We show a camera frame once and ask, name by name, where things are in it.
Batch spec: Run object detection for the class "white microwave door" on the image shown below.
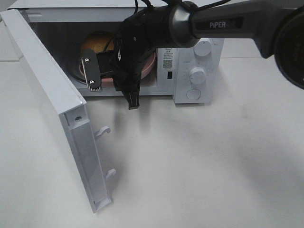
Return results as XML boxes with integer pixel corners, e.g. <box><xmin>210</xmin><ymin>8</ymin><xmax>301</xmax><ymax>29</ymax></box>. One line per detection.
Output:
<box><xmin>0</xmin><ymin>9</ymin><xmax>116</xmax><ymax>212</ymax></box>

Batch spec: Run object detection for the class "round white door button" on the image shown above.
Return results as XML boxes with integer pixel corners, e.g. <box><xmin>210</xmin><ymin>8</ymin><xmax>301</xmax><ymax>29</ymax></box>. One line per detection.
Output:
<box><xmin>186</xmin><ymin>89</ymin><xmax>201</xmax><ymax>101</ymax></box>

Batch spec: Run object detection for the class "white timer knob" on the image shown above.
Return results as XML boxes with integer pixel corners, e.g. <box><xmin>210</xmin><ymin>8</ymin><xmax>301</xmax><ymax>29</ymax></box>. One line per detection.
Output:
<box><xmin>189</xmin><ymin>67</ymin><xmax>206</xmax><ymax>85</ymax></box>

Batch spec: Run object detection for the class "upper white power knob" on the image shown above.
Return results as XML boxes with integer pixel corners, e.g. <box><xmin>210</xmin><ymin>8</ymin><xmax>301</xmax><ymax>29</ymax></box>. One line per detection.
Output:
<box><xmin>194</xmin><ymin>38</ymin><xmax>212</xmax><ymax>57</ymax></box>

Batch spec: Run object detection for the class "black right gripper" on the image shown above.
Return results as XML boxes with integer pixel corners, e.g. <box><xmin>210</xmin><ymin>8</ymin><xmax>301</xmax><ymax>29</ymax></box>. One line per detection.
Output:
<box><xmin>96</xmin><ymin>35</ymin><xmax>154</xmax><ymax>110</ymax></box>

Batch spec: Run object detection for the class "white microwave oven body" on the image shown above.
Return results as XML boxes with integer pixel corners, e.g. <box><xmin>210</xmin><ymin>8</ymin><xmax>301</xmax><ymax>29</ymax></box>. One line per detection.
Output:
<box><xmin>1</xmin><ymin>0</ymin><xmax>224</xmax><ymax>104</ymax></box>

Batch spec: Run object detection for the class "black camera cable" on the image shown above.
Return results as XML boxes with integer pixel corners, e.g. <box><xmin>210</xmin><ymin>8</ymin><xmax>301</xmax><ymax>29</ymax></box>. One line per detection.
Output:
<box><xmin>102</xmin><ymin>0</ymin><xmax>231</xmax><ymax>79</ymax></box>

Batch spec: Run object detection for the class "pink round plate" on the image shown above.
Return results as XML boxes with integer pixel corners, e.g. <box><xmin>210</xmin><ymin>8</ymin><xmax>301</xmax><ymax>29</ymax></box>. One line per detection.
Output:
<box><xmin>75</xmin><ymin>53</ymin><xmax>157</xmax><ymax>88</ymax></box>

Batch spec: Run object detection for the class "burger with lettuce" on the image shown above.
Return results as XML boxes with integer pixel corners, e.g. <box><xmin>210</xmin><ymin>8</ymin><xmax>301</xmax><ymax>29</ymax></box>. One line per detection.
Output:
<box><xmin>80</xmin><ymin>31</ymin><xmax>113</xmax><ymax>57</ymax></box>

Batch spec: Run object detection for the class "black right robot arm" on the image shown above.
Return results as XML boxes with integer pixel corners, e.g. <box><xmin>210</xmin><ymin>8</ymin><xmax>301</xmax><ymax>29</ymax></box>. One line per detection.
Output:
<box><xmin>109</xmin><ymin>0</ymin><xmax>304</xmax><ymax>109</ymax></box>

